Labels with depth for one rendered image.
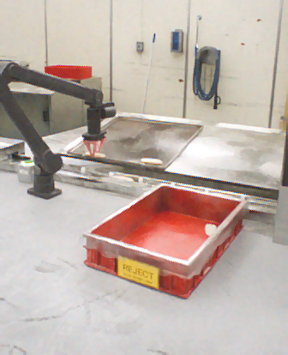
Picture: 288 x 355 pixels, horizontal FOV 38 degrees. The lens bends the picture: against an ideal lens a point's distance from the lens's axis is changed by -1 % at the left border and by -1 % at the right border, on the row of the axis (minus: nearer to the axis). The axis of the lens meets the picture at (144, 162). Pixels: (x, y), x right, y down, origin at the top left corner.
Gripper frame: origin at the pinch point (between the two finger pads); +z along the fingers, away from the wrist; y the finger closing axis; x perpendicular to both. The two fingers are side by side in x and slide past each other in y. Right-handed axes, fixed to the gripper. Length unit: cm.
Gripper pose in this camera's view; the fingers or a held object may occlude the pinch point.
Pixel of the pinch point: (94, 153)
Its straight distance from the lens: 182.2
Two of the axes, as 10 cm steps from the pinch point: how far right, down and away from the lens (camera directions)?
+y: 4.4, -2.8, 8.5
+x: -9.0, -1.4, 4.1
